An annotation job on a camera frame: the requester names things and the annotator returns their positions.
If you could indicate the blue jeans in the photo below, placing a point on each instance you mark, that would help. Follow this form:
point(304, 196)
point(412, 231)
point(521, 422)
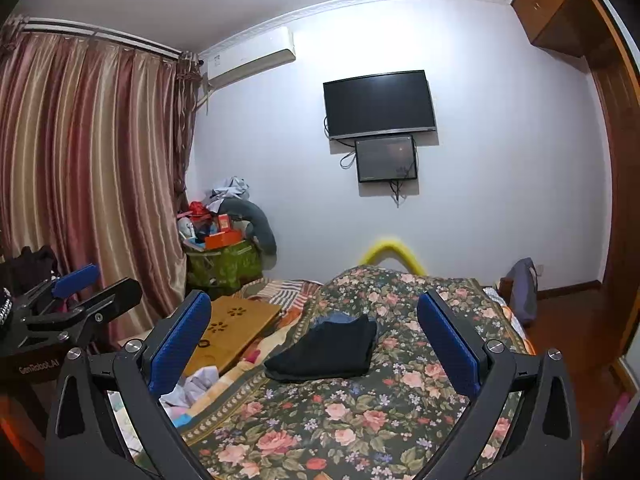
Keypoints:
point(332, 319)

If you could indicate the white air conditioner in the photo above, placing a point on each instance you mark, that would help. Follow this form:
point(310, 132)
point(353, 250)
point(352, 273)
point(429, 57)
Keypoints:
point(250, 57)

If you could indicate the striped patchwork blanket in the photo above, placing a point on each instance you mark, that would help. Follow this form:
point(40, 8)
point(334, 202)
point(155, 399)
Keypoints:
point(290, 295)

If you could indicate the small black wall monitor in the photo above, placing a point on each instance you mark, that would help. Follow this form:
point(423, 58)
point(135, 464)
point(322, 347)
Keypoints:
point(386, 159)

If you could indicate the dark cloth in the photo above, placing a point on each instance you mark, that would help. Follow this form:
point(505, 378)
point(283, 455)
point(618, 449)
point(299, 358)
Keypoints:
point(27, 265)

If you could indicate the grey white crumpled cloth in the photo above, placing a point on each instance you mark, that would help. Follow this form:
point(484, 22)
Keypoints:
point(230, 190)

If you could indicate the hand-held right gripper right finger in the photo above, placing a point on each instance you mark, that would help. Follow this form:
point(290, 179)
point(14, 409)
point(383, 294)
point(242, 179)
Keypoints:
point(447, 345)

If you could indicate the orange box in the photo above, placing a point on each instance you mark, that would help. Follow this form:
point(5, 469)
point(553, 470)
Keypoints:
point(224, 240)

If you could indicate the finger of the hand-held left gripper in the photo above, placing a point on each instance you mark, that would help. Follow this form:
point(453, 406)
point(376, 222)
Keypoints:
point(117, 294)
point(75, 280)

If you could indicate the red bag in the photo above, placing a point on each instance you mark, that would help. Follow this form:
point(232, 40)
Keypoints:
point(199, 209)

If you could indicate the floral blanket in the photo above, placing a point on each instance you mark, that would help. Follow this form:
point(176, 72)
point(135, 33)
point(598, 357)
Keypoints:
point(350, 420)

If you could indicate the white garment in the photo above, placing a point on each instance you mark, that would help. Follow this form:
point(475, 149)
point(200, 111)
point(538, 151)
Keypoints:
point(197, 382)

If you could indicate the wooden lap desk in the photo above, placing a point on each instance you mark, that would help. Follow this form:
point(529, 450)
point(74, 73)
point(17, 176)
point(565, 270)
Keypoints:
point(240, 330)

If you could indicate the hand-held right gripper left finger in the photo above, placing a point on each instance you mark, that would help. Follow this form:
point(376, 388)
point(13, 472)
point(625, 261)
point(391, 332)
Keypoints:
point(180, 345)

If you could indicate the green storage bag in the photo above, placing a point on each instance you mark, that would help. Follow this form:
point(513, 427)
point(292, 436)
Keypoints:
point(225, 265)

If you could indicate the yellow foam tube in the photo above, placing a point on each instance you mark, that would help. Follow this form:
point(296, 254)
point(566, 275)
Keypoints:
point(400, 252)

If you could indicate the grey blue bag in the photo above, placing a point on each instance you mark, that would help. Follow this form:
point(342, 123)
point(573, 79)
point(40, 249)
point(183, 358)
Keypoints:
point(522, 290)

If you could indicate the small red box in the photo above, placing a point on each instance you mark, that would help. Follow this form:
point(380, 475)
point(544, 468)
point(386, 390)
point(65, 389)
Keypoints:
point(223, 222)

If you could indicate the black wall television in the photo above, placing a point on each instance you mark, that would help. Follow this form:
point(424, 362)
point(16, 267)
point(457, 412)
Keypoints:
point(380, 105)

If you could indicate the black pants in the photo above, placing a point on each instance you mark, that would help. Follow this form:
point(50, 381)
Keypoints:
point(330, 350)

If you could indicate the grey neck pillow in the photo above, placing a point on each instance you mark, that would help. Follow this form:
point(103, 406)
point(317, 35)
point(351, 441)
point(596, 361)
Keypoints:
point(260, 225)

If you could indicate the striped pink curtain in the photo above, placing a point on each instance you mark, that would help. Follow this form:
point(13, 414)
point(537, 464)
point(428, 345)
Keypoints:
point(90, 160)

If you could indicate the curtain rod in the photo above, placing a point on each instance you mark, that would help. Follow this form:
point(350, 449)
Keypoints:
point(100, 37)

